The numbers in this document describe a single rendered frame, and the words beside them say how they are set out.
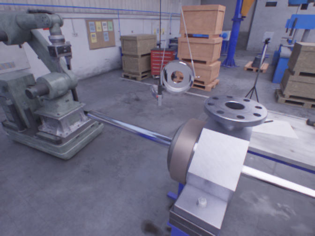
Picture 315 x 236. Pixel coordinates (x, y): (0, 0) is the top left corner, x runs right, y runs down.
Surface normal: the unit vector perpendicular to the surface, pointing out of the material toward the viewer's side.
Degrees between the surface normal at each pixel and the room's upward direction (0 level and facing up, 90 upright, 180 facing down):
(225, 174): 45
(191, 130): 16
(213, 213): 0
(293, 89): 90
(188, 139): 35
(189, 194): 0
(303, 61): 90
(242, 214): 0
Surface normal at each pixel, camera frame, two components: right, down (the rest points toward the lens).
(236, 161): -0.37, -0.31
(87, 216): 0.00, -0.87
